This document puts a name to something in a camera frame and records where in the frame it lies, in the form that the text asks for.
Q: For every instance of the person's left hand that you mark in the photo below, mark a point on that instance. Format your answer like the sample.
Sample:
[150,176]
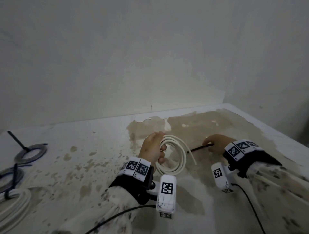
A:
[149,147]

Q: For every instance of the person's right hand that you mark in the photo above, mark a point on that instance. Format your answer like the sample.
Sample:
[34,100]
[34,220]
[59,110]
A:
[219,142]

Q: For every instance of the person's right forearm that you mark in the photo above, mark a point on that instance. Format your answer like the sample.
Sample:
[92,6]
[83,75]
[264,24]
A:
[282,192]

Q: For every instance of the person's left forearm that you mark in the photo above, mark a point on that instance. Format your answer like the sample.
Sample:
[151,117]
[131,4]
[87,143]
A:
[106,212]

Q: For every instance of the black right wristband with markers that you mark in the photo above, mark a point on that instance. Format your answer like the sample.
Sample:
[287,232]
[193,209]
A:
[256,159]

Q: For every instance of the black wristband with markers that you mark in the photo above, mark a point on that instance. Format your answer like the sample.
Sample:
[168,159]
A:
[130,185]
[256,159]

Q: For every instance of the black left wristband with markers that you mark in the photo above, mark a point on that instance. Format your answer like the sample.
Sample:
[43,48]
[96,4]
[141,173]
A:
[130,185]

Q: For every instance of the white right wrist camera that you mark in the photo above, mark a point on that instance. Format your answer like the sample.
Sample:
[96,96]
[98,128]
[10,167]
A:
[222,180]

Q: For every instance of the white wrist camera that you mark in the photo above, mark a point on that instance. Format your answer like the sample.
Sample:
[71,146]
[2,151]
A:
[166,200]
[222,180]

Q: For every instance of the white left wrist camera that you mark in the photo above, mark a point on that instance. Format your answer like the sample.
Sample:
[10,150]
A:
[166,200]

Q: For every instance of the black right camera lead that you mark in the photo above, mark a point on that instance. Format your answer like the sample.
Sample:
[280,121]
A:
[248,200]

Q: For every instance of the black camera lead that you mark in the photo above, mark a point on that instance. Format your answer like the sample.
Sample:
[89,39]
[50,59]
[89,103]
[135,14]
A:
[248,200]
[130,209]

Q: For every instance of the black left camera lead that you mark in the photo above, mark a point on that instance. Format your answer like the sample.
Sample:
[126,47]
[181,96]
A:
[130,209]

